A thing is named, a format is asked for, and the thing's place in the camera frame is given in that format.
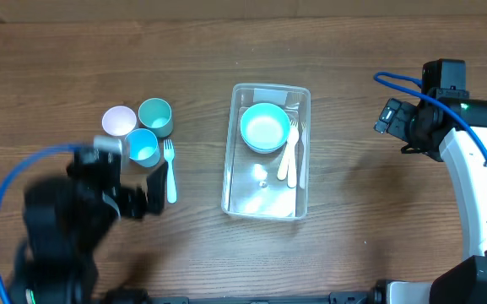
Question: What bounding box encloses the blue cup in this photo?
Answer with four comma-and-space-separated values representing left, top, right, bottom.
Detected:
126, 128, 160, 167

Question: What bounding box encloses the blue bowl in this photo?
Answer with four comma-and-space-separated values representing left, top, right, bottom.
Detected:
240, 103, 290, 137

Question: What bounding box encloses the yellow fork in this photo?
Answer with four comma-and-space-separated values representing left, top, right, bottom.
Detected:
277, 139, 289, 181

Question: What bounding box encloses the white spoon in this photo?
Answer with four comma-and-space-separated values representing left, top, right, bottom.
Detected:
287, 121, 300, 188

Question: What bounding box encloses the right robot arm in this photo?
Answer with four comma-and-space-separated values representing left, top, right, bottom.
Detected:
369, 97, 487, 303

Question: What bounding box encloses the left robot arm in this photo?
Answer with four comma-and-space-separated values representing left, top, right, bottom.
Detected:
7, 146, 168, 303

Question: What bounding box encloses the clear plastic container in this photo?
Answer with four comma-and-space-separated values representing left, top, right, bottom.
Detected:
221, 83, 311, 220

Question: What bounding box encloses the light blue fork right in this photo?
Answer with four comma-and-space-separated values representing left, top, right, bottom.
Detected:
163, 138, 177, 204

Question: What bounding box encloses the light blue fork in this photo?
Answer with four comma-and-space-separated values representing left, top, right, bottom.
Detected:
163, 138, 177, 204
299, 122, 308, 189

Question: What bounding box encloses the white cup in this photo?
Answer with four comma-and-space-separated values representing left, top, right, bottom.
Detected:
101, 106, 138, 137

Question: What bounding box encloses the green cup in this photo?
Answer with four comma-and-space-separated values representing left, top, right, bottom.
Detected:
138, 98, 174, 138

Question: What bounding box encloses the white bowl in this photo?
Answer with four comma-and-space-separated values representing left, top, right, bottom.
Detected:
247, 144, 285, 154

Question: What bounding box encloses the light blue fork left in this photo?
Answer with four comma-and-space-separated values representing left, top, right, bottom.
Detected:
299, 122, 308, 189

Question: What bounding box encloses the right blue cable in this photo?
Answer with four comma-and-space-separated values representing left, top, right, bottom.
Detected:
372, 71, 487, 242

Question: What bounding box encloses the blue cable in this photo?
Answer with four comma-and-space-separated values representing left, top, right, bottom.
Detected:
372, 71, 487, 242
0, 143, 96, 304

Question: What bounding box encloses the left blue cable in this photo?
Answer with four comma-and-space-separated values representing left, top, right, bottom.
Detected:
0, 143, 96, 304

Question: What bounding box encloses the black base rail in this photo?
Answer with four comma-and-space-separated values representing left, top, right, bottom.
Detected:
107, 289, 379, 304

